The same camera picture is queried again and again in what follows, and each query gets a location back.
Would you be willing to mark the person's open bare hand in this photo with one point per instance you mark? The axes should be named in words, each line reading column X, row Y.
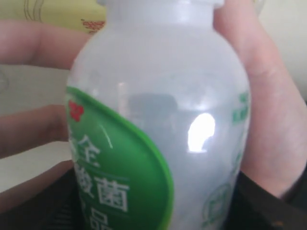
column 276, row 151

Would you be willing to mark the green label yogurt drink bottle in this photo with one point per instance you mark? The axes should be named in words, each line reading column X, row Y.
column 158, row 109

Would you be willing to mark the yellow juice bottle red cap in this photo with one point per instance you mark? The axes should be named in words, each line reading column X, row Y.
column 81, row 15

